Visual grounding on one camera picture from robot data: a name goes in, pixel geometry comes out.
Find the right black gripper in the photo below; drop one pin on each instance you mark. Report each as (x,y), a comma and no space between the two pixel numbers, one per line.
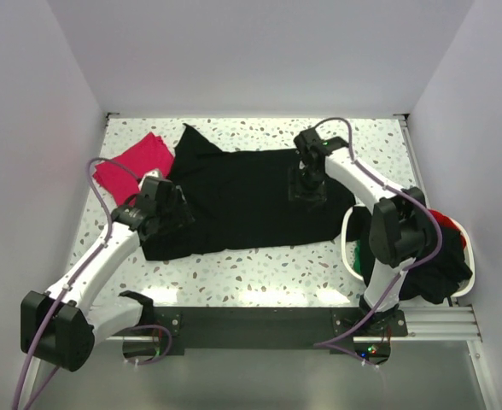
(317,197)

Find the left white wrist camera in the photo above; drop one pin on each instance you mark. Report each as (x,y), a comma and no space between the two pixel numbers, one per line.
(154,174)

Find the black clothes in basket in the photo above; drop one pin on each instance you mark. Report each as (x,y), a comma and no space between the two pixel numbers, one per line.
(435,280)

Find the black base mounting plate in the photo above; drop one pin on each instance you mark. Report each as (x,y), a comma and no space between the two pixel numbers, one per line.
(277,328)

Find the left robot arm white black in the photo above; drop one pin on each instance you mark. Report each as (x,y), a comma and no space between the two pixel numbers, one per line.
(61,325)

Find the aluminium frame rail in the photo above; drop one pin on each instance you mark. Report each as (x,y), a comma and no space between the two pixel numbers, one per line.
(425,323)

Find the black t shirt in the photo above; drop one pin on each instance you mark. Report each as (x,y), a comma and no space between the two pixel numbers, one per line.
(240,200)

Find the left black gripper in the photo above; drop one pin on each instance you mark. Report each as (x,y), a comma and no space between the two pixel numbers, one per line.
(180,215)

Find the red garment in basket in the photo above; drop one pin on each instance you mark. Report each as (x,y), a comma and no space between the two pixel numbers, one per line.
(444,221)

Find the folded pink red t shirt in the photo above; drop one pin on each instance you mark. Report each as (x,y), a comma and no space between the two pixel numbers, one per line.
(148,154)

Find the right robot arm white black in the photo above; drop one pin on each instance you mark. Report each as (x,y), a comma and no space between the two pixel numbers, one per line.
(403,235)

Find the white laundry basket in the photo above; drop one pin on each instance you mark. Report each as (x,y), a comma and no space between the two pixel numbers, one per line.
(347,258)

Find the green garment in basket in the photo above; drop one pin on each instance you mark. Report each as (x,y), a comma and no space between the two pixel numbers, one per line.
(356,258)

